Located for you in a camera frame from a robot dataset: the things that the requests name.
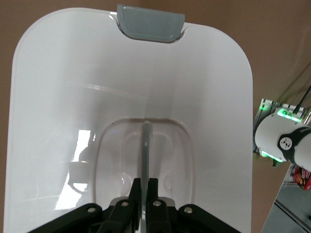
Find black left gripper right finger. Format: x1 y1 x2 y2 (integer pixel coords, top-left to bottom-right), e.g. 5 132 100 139
147 178 240 233

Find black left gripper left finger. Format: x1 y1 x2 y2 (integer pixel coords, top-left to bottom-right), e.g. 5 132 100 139
24 178 142 233

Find white box lid grey clips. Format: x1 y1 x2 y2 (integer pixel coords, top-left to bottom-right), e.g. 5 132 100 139
4 3 254 233

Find red printed snack box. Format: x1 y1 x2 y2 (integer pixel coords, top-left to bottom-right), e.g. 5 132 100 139
291 166 311 191

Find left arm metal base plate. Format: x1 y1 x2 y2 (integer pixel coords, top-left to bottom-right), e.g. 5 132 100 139
252 98 311 168

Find long black base cable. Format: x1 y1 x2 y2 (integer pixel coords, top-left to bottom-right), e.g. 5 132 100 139
293 84 311 115

